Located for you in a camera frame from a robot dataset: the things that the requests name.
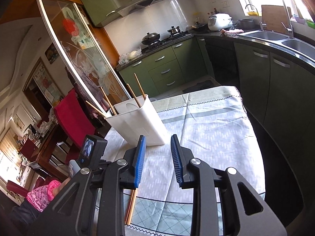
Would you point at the white plastic utensil holder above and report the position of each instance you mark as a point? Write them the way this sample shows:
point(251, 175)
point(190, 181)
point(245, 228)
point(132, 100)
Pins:
point(142, 125)

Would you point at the floral glass sliding door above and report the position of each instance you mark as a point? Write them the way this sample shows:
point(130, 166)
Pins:
point(83, 46)

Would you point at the dark cooking pot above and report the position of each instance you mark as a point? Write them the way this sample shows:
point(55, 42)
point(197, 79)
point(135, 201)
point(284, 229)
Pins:
point(246, 24)

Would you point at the steel double sink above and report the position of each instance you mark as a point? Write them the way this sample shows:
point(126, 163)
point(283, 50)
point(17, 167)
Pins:
point(268, 35)

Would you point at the dark wall clock picture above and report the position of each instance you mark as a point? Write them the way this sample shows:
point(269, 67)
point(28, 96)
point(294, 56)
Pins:
point(52, 53)

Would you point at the black gas stove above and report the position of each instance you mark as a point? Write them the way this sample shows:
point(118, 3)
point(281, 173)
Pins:
point(169, 40)

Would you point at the dark green sink cabinets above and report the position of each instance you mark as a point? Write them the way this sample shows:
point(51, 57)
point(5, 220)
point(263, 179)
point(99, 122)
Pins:
point(278, 91)

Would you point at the green wall cabinets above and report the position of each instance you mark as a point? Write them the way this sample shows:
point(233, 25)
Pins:
point(96, 7)

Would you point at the red dining chair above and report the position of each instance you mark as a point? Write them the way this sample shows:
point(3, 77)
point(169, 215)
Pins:
point(73, 115)

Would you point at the pink cloth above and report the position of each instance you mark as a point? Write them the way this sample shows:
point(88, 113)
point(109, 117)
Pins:
point(231, 31)

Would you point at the white plastic bag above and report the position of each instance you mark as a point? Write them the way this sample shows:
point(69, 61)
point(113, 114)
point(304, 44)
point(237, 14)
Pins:
point(129, 55)

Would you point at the black wok with lid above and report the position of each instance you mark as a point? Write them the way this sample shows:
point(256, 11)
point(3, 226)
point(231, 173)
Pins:
point(150, 38)

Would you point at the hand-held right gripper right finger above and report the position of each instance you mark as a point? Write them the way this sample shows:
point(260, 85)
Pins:
point(176, 162)

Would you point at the white rice cooker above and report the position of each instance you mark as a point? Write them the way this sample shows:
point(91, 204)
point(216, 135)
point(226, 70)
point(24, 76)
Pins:
point(219, 22)

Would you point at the grey patterned tablecloth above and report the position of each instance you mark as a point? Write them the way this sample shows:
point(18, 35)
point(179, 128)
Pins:
point(209, 132)

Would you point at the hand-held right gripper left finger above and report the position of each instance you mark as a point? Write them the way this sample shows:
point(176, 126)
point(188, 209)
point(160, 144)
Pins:
point(139, 162)

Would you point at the small black pot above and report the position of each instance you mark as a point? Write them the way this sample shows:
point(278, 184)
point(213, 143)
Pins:
point(174, 30)

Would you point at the long brown chopstick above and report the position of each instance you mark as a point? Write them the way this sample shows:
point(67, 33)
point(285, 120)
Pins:
point(139, 86)
point(133, 95)
point(96, 109)
point(108, 101)

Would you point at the calligraphy wall poster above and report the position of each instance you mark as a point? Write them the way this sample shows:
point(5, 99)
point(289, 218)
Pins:
point(46, 86)

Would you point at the tall chrome faucet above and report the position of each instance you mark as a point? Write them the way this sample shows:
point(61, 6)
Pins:
point(288, 17)

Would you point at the checked hanging apron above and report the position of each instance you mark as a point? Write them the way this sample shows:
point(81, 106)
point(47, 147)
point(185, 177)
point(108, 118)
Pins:
point(82, 78)

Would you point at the green base cabinets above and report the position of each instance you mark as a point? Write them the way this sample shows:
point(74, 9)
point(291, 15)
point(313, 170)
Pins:
point(167, 66)

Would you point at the black frying pan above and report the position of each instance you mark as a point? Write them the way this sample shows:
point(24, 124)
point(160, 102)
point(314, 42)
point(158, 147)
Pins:
point(199, 27)

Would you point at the wooden cutting board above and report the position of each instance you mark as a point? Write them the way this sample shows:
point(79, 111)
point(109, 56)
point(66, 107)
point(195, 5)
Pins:
point(273, 18)

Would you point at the cluttered wooden dining table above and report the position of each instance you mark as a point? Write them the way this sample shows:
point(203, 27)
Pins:
point(49, 147)

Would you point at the green bowls on windowsill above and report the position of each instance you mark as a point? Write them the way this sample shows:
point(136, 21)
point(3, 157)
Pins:
point(307, 21)

